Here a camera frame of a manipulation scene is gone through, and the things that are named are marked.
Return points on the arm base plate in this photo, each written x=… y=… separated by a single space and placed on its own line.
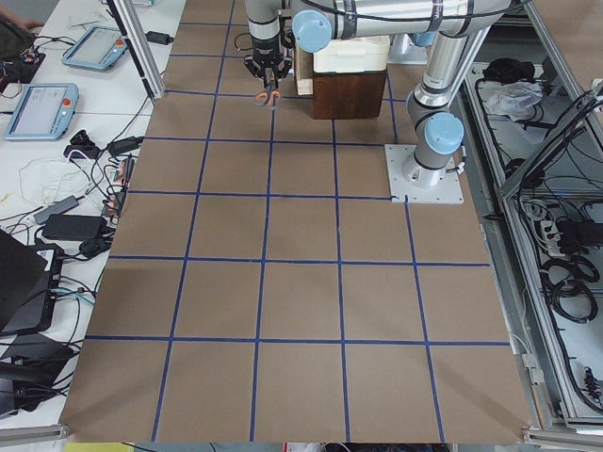
x=404 y=52

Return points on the lower blue teach pendant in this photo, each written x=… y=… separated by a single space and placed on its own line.
x=44 y=112

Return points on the crumpled white cloth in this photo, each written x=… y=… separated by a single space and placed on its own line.
x=516 y=100

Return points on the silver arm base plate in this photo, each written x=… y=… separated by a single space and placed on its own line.
x=411 y=183

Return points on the blue teach pendant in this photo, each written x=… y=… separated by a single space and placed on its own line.
x=44 y=112
x=98 y=49

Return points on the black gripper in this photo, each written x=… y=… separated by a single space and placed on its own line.
x=265 y=50

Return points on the dark wooden drawer cabinet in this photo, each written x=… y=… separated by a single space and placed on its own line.
x=348 y=96

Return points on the grey usb hub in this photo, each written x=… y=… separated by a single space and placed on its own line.
x=57 y=208

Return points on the grey orange scissors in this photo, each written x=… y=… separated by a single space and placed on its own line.
x=268 y=97

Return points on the black power brick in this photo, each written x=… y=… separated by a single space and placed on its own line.
x=73 y=227

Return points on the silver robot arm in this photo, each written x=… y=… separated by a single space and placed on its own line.
x=459 y=27

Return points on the white tray on cabinet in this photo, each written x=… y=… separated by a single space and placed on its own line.
x=357 y=55

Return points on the aluminium frame post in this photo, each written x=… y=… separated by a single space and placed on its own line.
x=127 y=20

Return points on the upper blue teach pendant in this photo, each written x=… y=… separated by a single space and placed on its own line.
x=98 y=49

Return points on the black laptop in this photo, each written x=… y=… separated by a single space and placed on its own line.
x=29 y=278

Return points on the small black power adapter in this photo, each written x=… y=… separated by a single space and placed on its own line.
x=158 y=37

